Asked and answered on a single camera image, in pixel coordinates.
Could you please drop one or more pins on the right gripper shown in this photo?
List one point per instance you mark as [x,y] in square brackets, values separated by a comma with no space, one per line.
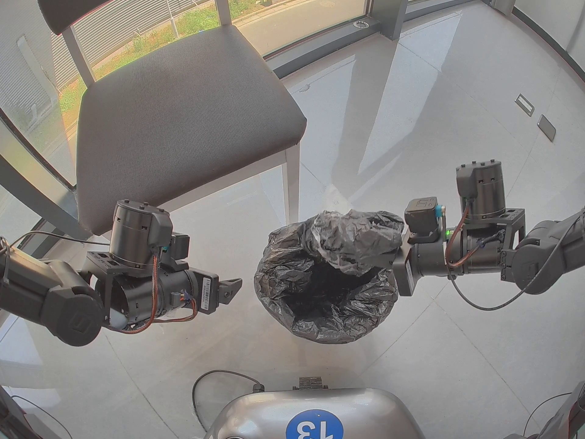
[429,259]

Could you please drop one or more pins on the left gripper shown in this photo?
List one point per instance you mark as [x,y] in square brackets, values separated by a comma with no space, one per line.
[169,295]

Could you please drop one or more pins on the black plastic bag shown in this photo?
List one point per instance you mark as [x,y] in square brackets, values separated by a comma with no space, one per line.
[320,309]

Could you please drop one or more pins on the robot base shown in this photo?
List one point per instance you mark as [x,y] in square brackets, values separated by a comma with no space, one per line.
[274,414]

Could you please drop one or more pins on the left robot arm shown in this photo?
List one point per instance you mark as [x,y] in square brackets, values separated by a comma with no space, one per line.
[55,291]

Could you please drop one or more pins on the grey seat white chair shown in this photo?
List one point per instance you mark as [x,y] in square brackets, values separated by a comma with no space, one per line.
[183,121]

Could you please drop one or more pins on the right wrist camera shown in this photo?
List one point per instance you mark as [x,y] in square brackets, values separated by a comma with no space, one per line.
[422,215]

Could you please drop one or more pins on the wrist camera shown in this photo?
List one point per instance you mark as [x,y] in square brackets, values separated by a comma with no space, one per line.
[180,247]
[422,215]

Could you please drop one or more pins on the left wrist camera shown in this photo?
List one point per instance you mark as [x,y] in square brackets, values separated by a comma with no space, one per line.
[180,247]

